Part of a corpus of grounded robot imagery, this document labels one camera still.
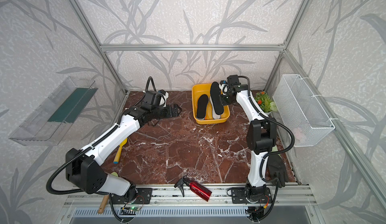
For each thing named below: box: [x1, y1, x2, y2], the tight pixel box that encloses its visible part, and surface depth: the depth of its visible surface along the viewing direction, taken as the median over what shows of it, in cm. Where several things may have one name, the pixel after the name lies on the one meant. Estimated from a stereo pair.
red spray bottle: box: [173, 173, 213, 202], surface depth 75 cm
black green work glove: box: [267, 153, 289, 189], surface depth 81 cm
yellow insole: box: [205, 100, 214, 121], surface depth 107 cm
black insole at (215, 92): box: [210, 81, 225, 116], surface depth 98 cm
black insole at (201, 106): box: [196, 93, 209, 120], surface depth 107 cm
